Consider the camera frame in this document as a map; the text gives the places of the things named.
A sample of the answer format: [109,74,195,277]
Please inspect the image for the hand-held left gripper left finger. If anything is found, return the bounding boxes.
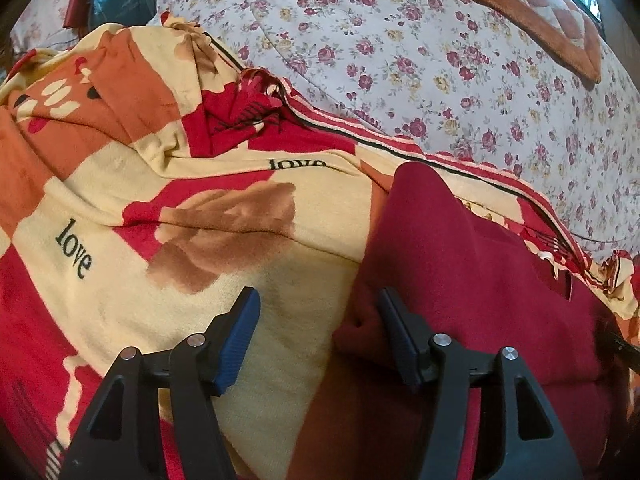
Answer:
[59,286,262,480]

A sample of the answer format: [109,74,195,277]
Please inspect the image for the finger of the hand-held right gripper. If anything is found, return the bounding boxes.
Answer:
[597,327,640,361]

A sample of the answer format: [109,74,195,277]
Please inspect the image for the maroon garment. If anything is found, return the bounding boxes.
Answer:
[295,161,632,480]

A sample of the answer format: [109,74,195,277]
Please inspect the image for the red yellow printed blanket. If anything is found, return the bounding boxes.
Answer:
[0,14,640,480]

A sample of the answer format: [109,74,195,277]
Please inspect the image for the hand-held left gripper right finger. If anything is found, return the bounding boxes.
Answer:
[376,287,584,480]

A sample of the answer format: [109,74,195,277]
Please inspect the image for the floral quilt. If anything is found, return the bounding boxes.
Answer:
[157,0,640,271]

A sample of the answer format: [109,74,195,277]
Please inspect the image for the orange diamond-pattern cushion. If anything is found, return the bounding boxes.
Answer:
[422,0,603,83]

